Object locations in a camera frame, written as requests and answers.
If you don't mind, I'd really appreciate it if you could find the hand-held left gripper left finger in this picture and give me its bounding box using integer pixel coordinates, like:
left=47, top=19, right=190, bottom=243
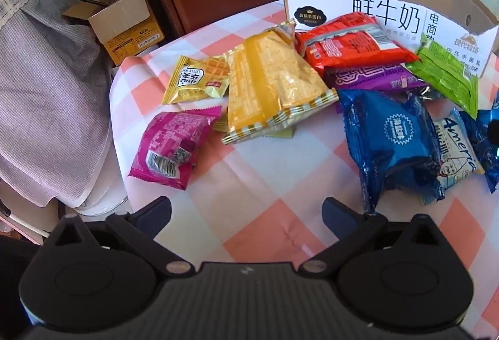
left=45, top=196, right=195, bottom=279

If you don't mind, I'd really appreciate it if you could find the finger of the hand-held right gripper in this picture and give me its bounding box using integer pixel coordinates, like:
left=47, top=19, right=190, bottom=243
left=487, top=122, right=499, bottom=157

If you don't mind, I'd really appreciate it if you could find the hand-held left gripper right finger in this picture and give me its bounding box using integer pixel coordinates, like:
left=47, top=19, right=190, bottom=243
left=298, top=197, right=454, bottom=278

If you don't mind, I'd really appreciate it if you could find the white and blue snack packet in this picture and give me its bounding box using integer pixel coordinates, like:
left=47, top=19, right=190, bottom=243
left=419, top=108, right=485, bottom=205

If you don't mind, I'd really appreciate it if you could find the magenta snack packet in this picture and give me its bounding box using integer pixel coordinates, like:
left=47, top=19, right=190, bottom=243
left=128, top=105, right=223, bottom=191

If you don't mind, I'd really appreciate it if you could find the green snack packet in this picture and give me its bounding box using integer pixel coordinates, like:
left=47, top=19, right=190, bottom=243
left=405, top=43, right=479, bottom=120

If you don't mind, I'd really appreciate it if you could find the small yellow waffle packet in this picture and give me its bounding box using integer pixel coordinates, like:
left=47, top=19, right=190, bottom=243
left=162, top=55, right=230, bottom=106

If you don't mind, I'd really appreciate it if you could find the purple snack packet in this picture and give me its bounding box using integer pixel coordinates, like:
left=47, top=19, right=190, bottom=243
left=323, top=63, right=429, bottom=91

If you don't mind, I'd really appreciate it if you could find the large yellow cracker packet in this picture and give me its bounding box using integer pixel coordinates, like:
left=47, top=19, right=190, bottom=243
left=221, top=21, right=340, bottom=146

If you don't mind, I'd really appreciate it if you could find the red snack packet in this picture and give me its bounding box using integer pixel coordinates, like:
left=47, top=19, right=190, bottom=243
left=295, top=12, right=421, bottom=78

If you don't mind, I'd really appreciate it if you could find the pink checked tablecloth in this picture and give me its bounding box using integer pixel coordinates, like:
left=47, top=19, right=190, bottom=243
left=109, top=0, right=499, bottom=286

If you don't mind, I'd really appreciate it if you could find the lilac checked cloth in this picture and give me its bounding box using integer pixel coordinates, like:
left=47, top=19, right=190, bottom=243
left=0, top=0, right=117, bottom=209

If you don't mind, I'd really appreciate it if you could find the brown cardboard box orange label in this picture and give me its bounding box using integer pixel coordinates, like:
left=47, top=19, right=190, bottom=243
left=61, top=0, right=166, bottom=67

